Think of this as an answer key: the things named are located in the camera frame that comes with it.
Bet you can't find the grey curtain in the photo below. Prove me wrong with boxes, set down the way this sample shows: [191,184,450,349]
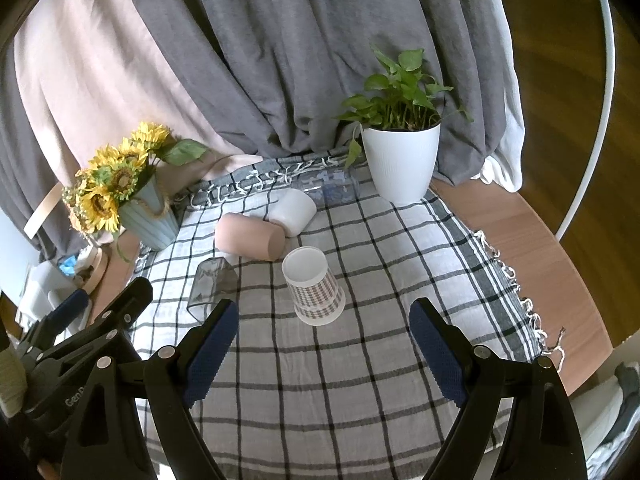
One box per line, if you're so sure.
[0,0,521,261]

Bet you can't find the white container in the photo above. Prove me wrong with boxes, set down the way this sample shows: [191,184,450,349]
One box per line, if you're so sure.
[20,260,66,321]

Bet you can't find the white hoop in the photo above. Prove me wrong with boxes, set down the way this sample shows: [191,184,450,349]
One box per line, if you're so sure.
[555,0,616,241]

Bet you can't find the pink cup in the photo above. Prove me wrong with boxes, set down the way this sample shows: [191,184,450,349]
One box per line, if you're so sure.
[215,212,285,262]

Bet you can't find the pink curtain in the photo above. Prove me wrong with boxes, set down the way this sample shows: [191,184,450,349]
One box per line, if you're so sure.
[15,0,266,201]

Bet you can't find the smoky clear glass cup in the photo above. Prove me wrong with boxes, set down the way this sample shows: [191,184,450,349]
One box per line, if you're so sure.
[187,256,238,323]

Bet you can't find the green plant in white pot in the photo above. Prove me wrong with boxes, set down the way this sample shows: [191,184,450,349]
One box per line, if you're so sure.
[334,47,475,206]

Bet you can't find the beige strap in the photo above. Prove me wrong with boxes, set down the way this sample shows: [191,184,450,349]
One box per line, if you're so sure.
[24,185,60,236]

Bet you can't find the round wooden holder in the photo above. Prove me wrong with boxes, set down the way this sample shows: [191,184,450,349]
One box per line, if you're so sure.
[82,247,109,293]

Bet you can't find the clear blue glass cup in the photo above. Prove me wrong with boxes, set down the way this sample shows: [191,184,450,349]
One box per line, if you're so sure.
[305,172,361,206]

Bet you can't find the white cup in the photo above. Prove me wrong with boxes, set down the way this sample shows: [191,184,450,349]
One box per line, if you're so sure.
[267,189,317,238]

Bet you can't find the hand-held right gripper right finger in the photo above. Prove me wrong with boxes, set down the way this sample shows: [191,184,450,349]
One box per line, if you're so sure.
[409,297,589,480]

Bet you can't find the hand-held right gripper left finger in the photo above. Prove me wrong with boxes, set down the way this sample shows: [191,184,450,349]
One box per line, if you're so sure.
[62,299,239,480]

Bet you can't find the checked grey white tablecloth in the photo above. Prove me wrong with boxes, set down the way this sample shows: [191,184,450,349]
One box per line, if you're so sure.
[127,152,568,480]

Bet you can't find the sunflowers in blue pot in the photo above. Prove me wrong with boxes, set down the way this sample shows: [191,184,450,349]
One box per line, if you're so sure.
[62,121,208,252]

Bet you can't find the grey cloth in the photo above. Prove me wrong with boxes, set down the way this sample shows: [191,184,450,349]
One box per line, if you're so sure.
[614,362,640,461]

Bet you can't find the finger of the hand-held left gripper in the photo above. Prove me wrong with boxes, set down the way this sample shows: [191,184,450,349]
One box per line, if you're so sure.
[20,287,91,357]
[34,276,155,377]

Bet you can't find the plaid paper cup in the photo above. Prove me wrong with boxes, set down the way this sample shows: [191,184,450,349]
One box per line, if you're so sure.
[281,246,347,327]

